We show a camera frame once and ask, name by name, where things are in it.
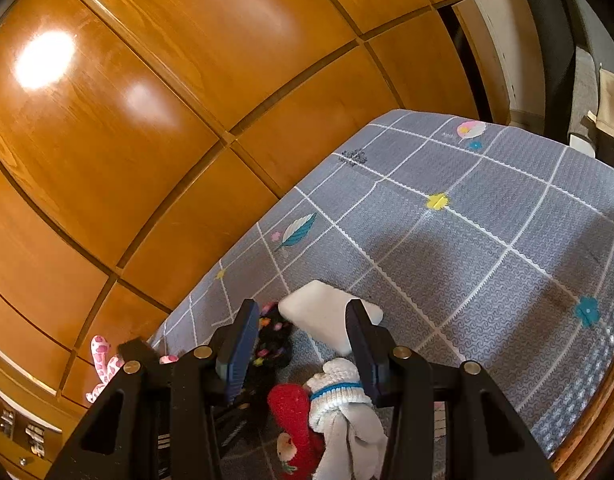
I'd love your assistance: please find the white cloth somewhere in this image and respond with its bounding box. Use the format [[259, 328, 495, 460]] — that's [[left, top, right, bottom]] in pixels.
[[278, 280, 356, 356]]

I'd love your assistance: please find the pink spotted plush toy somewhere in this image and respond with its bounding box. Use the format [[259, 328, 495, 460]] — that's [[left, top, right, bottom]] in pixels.
[[85, 335, 180, 404]]

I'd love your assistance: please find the red and white plush doll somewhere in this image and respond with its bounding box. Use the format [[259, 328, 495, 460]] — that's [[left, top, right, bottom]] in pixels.
[[267, 358, 388, 479]]

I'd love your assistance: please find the black haired doll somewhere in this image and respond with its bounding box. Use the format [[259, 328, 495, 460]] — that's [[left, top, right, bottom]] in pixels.
[[215, 302, 293, 452]]

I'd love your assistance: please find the wicker chair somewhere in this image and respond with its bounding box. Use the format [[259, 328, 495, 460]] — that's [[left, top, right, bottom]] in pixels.
[[551, 357, 614, 479]]

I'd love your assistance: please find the grey patterned tablecloth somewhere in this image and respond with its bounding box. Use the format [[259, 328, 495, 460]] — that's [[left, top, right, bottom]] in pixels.
[[150, 110, 614, 455]]

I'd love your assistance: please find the wooden wall cabinet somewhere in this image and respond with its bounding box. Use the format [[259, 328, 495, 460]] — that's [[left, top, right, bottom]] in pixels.
[[0, 0, 513, 480]]

